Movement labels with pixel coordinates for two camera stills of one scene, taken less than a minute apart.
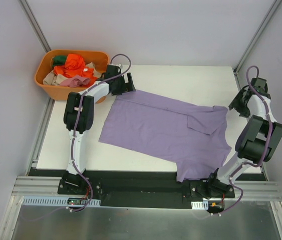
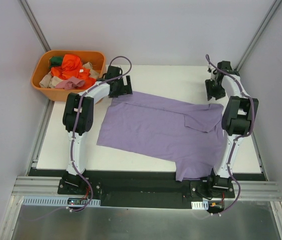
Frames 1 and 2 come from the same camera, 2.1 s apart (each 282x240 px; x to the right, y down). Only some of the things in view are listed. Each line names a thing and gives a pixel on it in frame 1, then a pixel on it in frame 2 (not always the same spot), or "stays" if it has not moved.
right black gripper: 240,102 -> 216,88
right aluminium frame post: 266,20 stays
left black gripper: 124,83 stays
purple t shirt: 188,138 stays
